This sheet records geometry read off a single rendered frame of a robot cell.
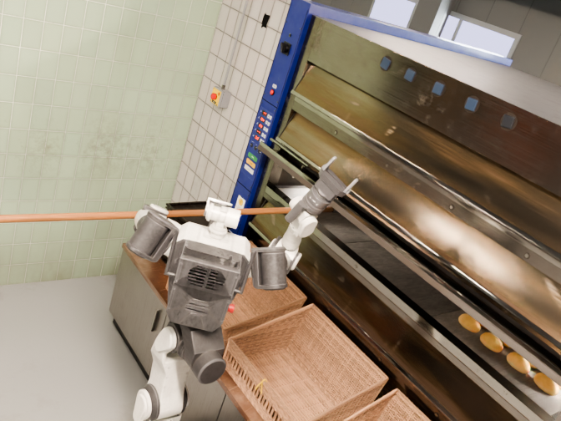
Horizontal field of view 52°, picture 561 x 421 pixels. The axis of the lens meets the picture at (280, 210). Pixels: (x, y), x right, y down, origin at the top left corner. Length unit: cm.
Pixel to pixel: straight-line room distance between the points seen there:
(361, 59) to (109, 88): 154
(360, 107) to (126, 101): 152
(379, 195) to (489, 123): 59
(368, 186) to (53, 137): 186
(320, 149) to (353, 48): 50
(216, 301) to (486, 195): 107
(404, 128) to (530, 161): 59
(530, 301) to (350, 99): 121
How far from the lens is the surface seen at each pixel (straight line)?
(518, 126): 226
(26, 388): 336
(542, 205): 222
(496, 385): 240
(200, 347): 211
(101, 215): 243
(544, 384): 249
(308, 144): 295
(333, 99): 284
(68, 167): 369
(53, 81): 346
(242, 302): 322
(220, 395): 275
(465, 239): 238
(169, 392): 241
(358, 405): 264
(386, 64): 264
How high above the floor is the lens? 233
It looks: 23 degrees down
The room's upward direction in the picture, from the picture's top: 19 degrees clockwise
